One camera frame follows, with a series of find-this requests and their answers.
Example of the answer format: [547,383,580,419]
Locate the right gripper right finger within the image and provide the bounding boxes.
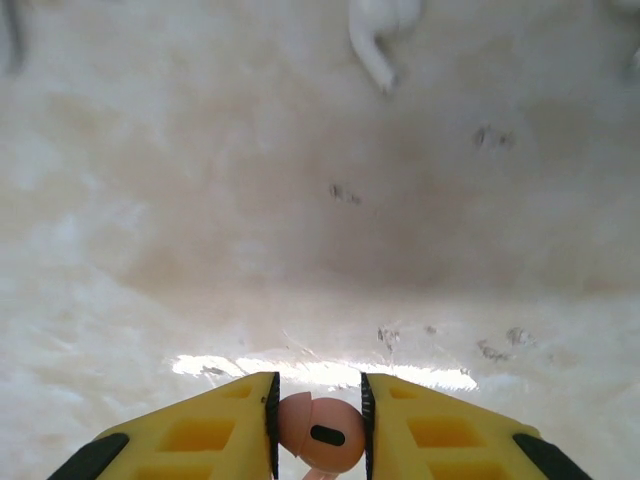
[359,371,596,480]

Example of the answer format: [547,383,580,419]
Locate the white wireless earbud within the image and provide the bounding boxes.
[347,0,426,96]

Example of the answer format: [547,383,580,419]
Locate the pink wireless earbud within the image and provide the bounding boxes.
[276,392,367,480]

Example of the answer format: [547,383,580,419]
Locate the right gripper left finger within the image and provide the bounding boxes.
[47,370,281,480]

